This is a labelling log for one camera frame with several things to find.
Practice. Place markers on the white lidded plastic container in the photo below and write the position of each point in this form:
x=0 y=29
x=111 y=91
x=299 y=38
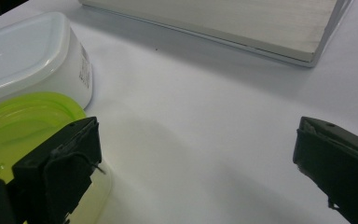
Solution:
x=28 y=53

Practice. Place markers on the yellow-green round bowl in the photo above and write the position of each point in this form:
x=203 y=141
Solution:
x=18 y=124

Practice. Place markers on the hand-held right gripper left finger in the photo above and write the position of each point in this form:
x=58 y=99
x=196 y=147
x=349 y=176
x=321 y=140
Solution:
x=62 y=165

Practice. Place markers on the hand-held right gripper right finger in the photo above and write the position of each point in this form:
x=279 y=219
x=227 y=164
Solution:
x=338 y=158

